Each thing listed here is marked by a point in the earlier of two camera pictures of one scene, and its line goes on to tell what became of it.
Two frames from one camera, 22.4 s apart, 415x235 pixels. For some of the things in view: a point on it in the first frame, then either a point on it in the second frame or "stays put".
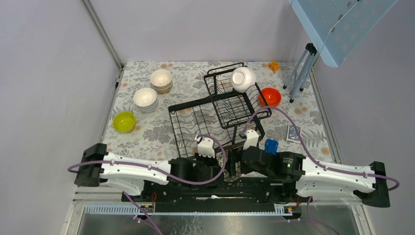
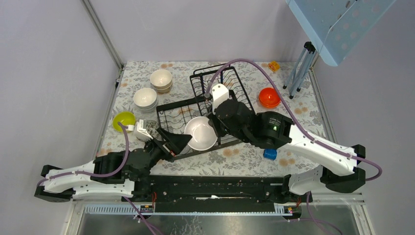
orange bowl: x=272 y=96 stays put
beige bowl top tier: x=161 y=79 stays put
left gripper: x=214 y=162 to x=175 y=144
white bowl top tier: x=242 y=79 to x=203 y=135
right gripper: x=235 y=156 to x=217 y=116
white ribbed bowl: x=145 y=98 stays put
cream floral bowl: x=164 y=90 stays put
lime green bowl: x=124 y=122 stays put
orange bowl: x=272 y=99 stays put
